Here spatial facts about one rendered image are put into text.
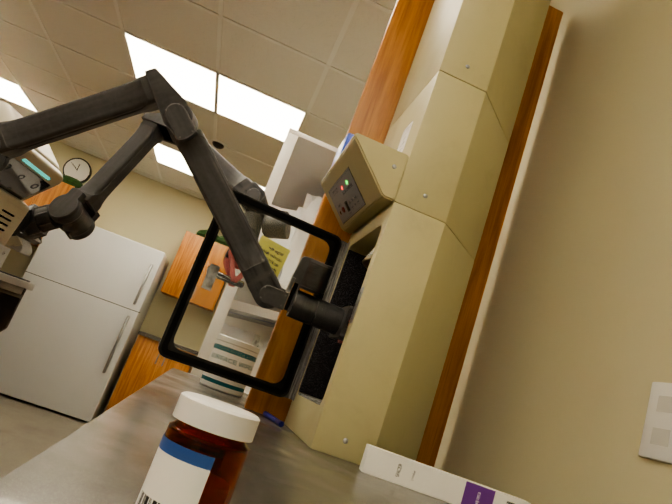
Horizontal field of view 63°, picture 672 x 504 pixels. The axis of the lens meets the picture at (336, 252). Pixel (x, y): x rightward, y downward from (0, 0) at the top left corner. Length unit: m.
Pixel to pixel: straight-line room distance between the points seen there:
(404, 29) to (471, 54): 0.47
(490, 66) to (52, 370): 5.32
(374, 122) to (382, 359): 0.73
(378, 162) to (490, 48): 0.37
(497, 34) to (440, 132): 0.27
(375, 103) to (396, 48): 0.18
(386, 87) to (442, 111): 0.44
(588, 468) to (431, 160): 0.61
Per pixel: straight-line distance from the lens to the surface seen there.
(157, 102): 1.13
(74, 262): 6.03
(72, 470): 0.40
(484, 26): 1.29
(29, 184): 1.49
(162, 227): 6.68
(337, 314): 1.10
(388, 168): 1.07
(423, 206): 1.07
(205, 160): 1.10
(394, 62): 1.61
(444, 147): 1.12
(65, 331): 5.98
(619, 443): 1.02
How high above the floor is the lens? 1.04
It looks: 14 degrees up
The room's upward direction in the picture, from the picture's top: 20 degrees clockwise
